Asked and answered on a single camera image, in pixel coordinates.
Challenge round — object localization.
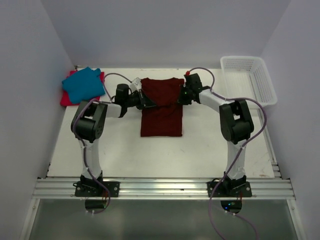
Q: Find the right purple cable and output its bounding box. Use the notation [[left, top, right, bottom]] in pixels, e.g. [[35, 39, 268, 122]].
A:
[[187, 66, 268, 240]]

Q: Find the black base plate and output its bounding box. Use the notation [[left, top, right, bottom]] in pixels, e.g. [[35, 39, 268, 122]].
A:
[[72, 181, 120, 198], [206, 176, 253, 198]]

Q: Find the folded pink t-shirt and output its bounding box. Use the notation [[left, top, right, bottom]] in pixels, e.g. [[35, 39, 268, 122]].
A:
[[59, 70, 105, 107]]

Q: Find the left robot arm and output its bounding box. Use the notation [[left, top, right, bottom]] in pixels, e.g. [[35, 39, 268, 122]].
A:
[[70, 83, 157, 197]]

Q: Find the dark red t-shirt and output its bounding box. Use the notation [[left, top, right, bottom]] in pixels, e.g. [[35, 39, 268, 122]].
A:
[[140, 77, 185, 137]]

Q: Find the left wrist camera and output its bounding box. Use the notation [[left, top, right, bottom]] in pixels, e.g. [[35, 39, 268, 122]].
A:
[[129, 77, 142, 92]]

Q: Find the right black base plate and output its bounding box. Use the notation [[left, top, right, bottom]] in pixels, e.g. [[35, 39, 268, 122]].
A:
[[206, 176, 253, 198]]

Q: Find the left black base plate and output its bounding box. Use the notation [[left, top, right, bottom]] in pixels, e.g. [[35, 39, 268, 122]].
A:
[[72, 181, 120, 198]]

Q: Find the white plastic basket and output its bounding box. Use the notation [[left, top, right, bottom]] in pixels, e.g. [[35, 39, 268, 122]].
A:
[[220, 56, 278, 107]]

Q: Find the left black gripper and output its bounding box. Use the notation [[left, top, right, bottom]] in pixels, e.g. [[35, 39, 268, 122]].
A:
[[124, 88, 156, 110]]

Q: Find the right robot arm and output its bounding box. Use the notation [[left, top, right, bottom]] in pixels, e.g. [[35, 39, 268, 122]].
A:
[[177, 71, 254, 197]]

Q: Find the folded blue t-shirt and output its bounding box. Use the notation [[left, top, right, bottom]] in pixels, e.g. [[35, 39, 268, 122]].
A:
[[61, 66, 105, 104]]

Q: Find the aluminium mounting rail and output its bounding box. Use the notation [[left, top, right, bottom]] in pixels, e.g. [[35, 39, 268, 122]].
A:
[[31, 162, 295, 200]]

